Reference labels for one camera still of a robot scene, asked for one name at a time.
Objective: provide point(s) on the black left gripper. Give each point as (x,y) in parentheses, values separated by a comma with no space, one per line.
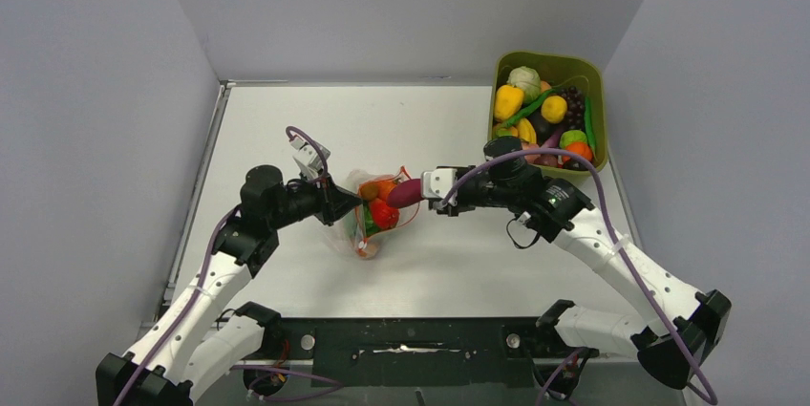
(332,201)

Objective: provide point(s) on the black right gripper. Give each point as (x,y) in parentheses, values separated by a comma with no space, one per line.
(460,204)

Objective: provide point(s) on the brown kiwi fruit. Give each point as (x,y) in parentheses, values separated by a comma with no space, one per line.
(369,191)

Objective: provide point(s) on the clear orange zip top bag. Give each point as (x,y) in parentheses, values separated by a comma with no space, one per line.
(344,236)

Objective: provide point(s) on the green white lettuce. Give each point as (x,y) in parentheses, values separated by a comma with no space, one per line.
(366,223)

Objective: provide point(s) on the orange tangerine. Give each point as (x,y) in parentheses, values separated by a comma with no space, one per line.
(384,189)

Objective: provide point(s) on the red orange fruit slice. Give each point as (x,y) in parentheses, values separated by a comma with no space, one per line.
(367,250)

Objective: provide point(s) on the purple sweet potato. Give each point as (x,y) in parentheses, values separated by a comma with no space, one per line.
(405,194)

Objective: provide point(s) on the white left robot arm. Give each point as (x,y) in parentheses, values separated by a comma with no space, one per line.
(176,361)

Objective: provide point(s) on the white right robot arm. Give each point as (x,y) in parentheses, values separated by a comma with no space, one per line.
(673,327)

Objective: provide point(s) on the yellow banana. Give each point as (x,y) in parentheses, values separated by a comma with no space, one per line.
(526,131)

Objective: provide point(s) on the dark round plum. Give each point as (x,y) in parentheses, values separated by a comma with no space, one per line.
(574,165)

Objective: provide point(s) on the light green round fruit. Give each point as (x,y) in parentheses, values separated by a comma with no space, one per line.
(572,136)

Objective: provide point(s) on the orange round fruit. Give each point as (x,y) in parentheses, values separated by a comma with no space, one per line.
(581,149)

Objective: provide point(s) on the long green bean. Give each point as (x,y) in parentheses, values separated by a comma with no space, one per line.
(526,110)

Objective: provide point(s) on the yellow bell pepper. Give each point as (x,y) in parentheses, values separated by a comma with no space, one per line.
(508,101)

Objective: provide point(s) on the yellow lemon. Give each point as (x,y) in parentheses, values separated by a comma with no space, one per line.
(554,109)

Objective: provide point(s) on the green chili pepper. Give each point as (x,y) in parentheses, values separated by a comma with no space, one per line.
(589,129)

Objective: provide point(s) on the pale green cabbage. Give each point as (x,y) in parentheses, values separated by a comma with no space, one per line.
(528,81)

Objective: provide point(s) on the dark purple grapes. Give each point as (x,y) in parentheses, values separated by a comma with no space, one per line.
(574,118)

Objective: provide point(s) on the olive green plastic bin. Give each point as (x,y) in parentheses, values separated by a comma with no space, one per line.
(556,72)

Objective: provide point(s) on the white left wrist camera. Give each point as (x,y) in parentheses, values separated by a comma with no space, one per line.
(312,160)

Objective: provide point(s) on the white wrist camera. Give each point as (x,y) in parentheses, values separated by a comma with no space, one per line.
(437,183)
(312,160)

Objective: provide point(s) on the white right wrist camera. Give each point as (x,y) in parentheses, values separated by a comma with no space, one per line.
(437,183)

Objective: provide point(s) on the black mounting base plate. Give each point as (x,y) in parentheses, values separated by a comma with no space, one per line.
(412,352)

